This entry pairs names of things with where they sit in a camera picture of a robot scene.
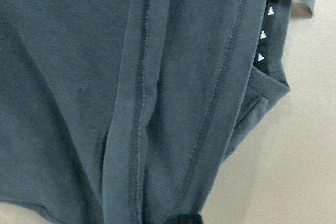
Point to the black printed t-shirt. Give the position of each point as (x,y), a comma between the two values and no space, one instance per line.
(122,111)

